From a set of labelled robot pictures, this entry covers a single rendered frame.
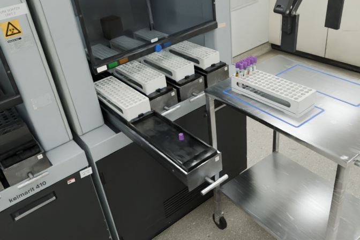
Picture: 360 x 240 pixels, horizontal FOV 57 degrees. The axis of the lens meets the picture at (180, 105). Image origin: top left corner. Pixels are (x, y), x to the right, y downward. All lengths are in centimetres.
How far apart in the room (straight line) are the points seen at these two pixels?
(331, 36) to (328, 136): 232
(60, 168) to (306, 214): 101
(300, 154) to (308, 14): 154
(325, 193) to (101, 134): 102
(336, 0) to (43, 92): 92
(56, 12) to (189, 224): 125
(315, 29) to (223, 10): 192
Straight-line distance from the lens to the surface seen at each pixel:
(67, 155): 127
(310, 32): 344
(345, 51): 332
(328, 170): 221
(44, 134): 128
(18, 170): 121
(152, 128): 116
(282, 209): 157
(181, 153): 103
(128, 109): 118
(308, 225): 154
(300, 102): 112
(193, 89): 144
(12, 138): 124
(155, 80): 134
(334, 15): 75
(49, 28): 117
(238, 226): 186
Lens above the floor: 145
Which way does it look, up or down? 31 degrees down
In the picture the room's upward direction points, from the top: 7 degrees counter-clockwise
